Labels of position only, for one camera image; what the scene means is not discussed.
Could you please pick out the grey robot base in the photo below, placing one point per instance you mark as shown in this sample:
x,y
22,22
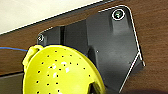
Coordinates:
x,y
110,46

